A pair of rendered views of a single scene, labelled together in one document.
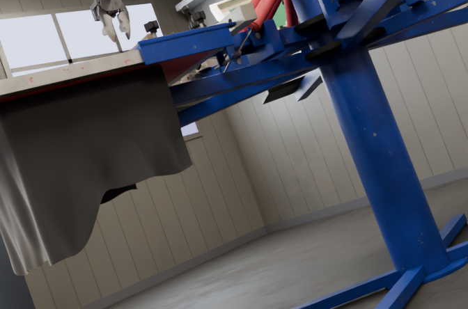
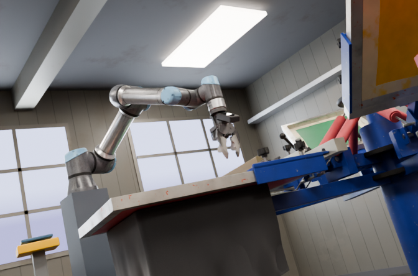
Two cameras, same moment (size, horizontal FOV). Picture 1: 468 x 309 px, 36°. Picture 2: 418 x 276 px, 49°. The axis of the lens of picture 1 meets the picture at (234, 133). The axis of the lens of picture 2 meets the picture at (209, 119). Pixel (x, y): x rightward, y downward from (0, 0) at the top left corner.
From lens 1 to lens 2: 48 cm
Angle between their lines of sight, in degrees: 12
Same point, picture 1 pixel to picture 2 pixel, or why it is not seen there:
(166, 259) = not seen: outside the picture
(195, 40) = (297, 165)
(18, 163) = (148, 263)
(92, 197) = not seen: outside the picture
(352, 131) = (409, 242)
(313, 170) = (339, 244)
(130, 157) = (239, 262)
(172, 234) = not seen: outside the picture
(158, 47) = (268, 170)
